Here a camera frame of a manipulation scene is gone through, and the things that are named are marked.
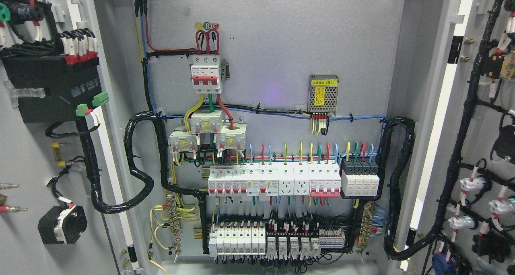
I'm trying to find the grey cabinet door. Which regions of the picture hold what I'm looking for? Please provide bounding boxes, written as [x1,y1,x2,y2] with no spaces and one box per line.
[410,0,514,275]
[1,0,134,275]

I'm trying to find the white current transformer group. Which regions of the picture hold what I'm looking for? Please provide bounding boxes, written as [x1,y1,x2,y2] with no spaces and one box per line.
[169,109,247,153]

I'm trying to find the white socket breaker row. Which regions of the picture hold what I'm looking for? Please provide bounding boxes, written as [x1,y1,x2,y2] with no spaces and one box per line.
[278,163,310,196]

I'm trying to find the metal mesh power supply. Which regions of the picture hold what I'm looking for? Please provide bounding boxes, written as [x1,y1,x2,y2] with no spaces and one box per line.
[307,74,340,114]

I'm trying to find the red main circuit breaker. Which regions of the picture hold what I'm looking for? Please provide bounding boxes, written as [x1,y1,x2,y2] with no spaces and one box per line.
[191,55,225,95]

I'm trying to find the black white surge protector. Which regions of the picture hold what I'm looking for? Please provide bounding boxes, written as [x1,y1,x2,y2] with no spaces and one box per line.
[341,160,380,198]

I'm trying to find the white lower breaker row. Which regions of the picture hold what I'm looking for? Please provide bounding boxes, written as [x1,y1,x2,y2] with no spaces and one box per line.
[208,220,267,258]

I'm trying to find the black digital power meter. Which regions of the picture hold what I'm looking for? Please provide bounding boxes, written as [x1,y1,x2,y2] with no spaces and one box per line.
[2,56,109,124]

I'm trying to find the red handle circuit breaker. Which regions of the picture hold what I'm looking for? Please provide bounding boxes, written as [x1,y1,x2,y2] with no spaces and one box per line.
[308,164,342,197]

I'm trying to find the black left cable harness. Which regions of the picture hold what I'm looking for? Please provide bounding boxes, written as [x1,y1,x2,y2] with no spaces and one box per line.
[76,111,169,214]

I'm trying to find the black cable harness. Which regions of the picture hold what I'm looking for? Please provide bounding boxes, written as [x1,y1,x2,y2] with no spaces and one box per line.
[76,111,169,214]
[376,117,437,261]

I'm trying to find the black right cable harness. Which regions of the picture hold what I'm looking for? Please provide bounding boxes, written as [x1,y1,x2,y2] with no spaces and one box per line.
[376,117,437,261]

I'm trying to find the white rotary selector switch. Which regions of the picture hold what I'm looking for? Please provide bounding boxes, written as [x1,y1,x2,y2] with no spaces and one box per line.
[37,205,88,244]

